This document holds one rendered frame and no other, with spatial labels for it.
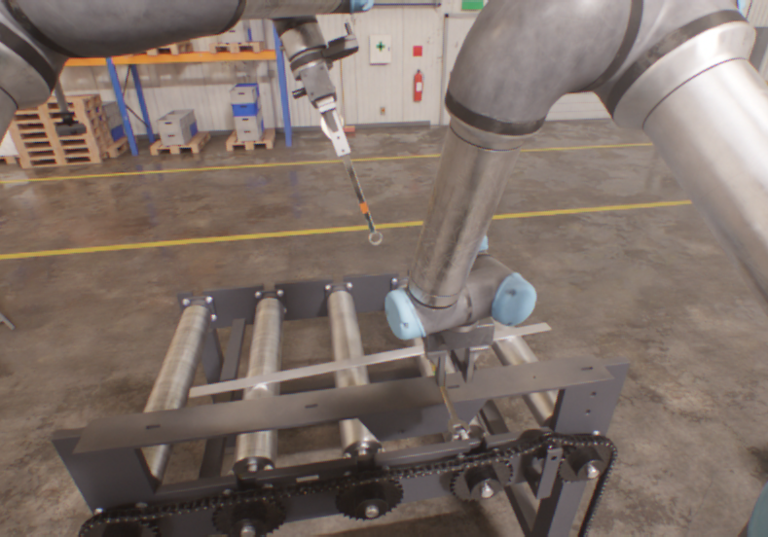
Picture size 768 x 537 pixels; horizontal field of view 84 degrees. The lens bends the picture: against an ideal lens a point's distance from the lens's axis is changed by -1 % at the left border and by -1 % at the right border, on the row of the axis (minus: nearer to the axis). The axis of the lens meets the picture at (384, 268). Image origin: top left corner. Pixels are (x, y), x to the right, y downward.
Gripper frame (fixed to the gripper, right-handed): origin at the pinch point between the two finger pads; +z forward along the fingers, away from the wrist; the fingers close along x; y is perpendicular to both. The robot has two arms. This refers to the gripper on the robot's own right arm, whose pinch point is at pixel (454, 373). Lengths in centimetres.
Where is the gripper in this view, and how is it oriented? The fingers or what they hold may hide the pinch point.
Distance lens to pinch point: 92.8
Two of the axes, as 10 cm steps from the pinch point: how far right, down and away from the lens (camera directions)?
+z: 0.1, 8.8, 4.8
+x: 9.9, -0.9, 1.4
